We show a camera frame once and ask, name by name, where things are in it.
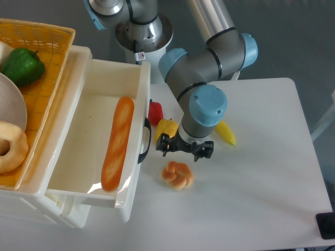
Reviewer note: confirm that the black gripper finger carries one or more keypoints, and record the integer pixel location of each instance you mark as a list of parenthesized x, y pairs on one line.
[(204, 150), (166, 144)]

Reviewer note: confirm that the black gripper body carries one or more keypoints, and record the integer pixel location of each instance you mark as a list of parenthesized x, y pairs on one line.
[(178, 144)]

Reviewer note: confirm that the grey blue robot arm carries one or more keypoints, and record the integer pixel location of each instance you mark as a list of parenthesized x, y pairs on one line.
[(190, 78)]

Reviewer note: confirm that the white drawer cabinet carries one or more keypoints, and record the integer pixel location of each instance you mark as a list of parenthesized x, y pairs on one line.
[(29, 201)]

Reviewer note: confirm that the yellow toy bell pepper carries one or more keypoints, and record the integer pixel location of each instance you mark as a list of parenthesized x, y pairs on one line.
[(167, 126)]

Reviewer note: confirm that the yellow toy banana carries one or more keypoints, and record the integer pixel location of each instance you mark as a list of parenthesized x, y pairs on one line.
[(225, 133)]

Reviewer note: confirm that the knotted toy bread roll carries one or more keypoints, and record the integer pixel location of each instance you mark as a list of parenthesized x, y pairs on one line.
[(177, 175)]

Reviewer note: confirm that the red toy bell pepper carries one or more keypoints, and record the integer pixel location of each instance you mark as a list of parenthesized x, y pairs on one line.
[(155, 113)]

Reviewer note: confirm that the orange toy baguette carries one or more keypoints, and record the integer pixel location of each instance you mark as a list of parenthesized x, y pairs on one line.
[(117, 145)]

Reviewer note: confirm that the black device at edge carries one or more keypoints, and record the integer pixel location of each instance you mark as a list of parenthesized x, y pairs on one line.
[(325, 222)]

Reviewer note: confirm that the yellow woven basket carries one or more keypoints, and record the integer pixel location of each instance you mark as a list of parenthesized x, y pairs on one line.
[(53, 44)]

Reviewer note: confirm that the white plate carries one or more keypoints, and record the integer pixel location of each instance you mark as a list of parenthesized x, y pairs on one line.
[(13, 107)]

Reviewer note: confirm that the green toy bell pepper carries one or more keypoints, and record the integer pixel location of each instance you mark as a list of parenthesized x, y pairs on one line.
[(23, 67)]

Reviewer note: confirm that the white toy vegetable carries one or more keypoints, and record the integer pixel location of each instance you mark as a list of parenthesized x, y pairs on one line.
[(5, 51)]

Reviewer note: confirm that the white frame at right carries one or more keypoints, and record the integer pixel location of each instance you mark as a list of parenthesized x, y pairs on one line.
[(326, 120)]

